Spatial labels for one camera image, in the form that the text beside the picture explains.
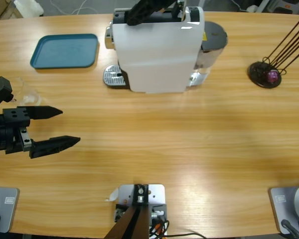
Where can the white paper tag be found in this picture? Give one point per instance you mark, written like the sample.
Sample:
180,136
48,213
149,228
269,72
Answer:
113,195

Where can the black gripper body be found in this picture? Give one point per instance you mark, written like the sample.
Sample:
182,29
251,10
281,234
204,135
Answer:
15,117

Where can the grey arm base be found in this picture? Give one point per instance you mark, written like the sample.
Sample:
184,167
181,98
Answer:
8,209
280,206

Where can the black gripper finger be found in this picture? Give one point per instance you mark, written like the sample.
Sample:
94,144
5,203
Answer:
142,12
44,112
52,145

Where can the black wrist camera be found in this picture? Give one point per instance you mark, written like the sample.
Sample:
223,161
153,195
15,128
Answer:
0,89

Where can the clear glass cup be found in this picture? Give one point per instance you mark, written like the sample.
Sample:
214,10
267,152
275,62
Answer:
30,98

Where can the white crumpled plastic bag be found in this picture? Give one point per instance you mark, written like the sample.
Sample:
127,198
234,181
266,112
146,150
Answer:
27,8

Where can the dark camera post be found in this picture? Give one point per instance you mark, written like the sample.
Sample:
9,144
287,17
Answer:
132,224

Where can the teal plastic tray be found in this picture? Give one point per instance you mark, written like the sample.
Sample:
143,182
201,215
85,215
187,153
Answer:
64,51

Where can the white power adapter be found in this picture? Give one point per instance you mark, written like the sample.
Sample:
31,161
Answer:
252,8

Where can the white capsule coffee machine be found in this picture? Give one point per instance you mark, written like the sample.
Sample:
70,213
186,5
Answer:
159,54

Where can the black post bracket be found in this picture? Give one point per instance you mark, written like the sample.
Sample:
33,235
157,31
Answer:
140,199

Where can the purple coffee capsule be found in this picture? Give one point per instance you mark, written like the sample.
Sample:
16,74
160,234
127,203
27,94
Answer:
272,76

